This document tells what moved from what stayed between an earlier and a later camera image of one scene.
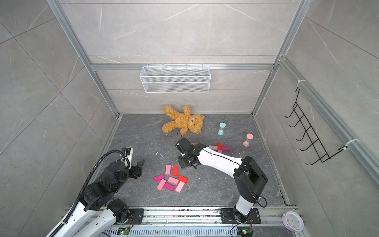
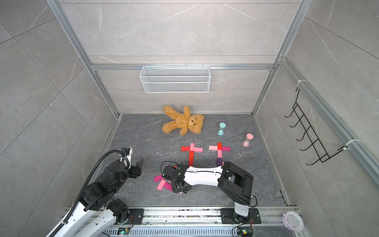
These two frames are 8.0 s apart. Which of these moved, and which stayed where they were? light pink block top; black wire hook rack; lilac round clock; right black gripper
Moved: right black gripper
Stayed: light pink block top; lilac round clock; black wire hook rack
